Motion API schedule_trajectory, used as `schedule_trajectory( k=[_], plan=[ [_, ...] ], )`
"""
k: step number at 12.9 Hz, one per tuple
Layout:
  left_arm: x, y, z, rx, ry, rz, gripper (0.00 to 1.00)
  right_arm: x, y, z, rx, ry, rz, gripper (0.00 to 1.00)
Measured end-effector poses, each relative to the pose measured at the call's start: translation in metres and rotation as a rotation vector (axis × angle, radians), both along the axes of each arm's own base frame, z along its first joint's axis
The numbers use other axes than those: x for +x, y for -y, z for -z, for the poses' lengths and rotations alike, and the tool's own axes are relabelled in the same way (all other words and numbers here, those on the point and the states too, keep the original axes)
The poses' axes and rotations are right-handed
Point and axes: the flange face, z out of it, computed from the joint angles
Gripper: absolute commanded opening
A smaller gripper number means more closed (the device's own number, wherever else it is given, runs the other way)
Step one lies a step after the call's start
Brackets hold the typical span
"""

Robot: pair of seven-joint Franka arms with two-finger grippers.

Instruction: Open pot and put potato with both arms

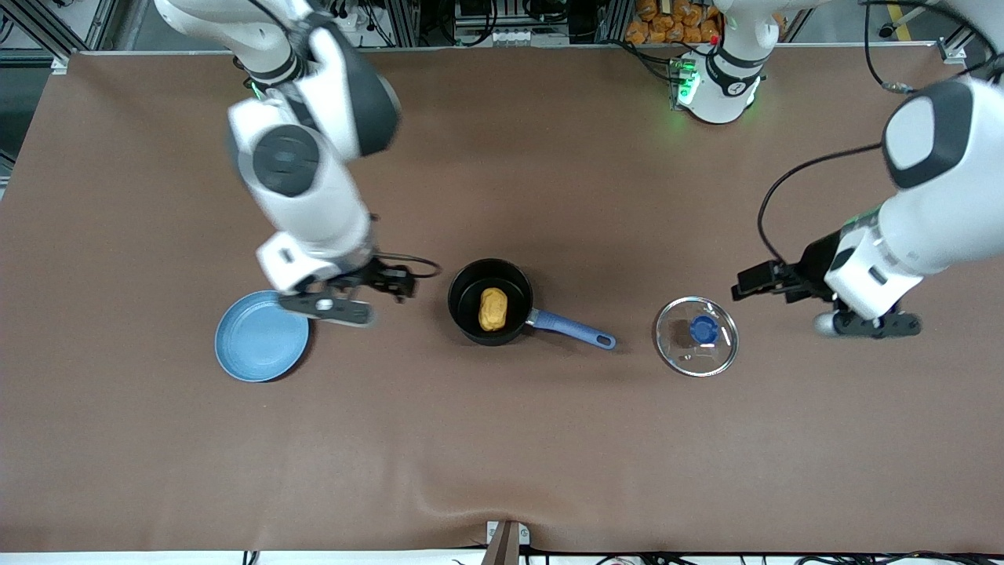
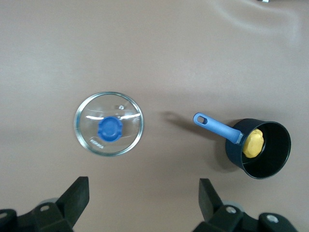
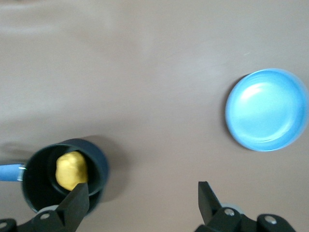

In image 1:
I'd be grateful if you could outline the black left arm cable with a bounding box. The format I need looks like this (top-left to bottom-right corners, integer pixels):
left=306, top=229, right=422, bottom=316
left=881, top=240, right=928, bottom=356
left=757, top=0, right=1004, bottom=266

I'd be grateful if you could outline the black pot blue handle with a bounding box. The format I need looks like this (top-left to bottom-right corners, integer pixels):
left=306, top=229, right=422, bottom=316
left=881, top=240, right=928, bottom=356
left=447, top=258, right=617, bottom=351

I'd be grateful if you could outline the yellow potato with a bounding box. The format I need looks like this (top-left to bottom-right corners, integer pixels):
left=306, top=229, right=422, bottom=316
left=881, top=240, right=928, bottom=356
left=478, top=287, right=509, bottom=333

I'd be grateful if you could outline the bag of orange snacks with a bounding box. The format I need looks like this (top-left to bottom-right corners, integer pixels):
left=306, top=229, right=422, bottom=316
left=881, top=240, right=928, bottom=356
left=625, top=0, right=722, bottom=46

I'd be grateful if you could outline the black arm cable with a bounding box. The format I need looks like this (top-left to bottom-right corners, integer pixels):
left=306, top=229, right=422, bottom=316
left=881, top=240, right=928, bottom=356
left=373, top=252, right=442, bottom=280
left=757, top=0, right=1004, bottom=266

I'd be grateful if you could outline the blue round plate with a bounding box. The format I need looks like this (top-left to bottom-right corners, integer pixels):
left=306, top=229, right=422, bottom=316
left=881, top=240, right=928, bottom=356
left=214, top=290, right=311, bottom=384

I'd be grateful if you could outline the glass lid blue knob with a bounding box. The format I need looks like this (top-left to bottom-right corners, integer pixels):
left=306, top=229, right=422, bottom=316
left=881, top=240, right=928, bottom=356
left=654, top=296, right=740, bottom=378

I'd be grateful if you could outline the metal table clamp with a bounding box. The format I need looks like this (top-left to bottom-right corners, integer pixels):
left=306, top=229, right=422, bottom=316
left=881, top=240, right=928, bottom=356
left=486, top=519, right=531, bottom=565

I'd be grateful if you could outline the aluminium frame post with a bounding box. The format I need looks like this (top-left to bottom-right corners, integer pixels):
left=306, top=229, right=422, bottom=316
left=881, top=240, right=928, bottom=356
left=602, top=0, right=633, bottom=45
left=388, top=0, right=421, bottom=46

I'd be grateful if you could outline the brown table mat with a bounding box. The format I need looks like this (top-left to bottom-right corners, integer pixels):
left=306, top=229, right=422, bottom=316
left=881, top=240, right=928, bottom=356
left=0, top=43, right=1004, bottom=554

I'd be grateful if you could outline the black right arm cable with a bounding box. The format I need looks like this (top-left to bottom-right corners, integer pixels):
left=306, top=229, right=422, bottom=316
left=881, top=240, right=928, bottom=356
left=373, top=252, right=442, bottom=280

